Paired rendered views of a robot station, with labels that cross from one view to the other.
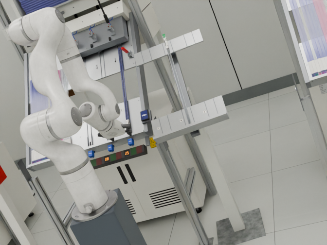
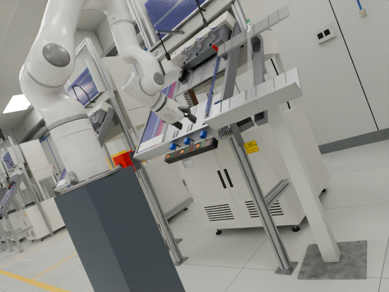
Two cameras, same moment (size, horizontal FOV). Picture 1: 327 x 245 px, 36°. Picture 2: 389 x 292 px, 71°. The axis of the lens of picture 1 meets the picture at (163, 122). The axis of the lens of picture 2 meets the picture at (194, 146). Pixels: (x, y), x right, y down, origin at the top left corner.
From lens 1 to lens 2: 1.41 m
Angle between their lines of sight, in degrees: 29
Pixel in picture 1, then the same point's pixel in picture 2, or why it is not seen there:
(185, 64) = (323, 108)
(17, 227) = not seen: hidden behind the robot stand
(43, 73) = (46, 14)
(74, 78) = (118, 45)
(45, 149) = (34, 99)
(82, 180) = (63, 140)
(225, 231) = (314, 258)
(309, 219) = not seen: outside the picture
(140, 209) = (238, 216)
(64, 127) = (33, 64)
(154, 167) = not seen: hidden behind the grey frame
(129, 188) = (228, 193)
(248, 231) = (342, 266)
